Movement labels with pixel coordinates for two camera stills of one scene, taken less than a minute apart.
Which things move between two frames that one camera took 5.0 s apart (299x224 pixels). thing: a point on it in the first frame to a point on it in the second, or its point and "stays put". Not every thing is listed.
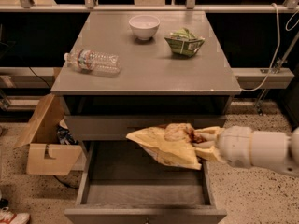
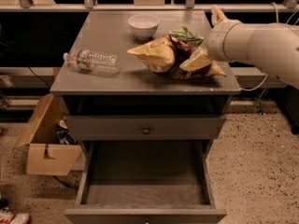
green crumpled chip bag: x=182 y=42 stays put
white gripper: x=234 y=147 to x=215 y=44
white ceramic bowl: x=144 y=25 stays put
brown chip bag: x=172 y=144 to x=165 y=55
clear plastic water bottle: x=88 y=61 stays put
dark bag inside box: x=64 y=136 stays put
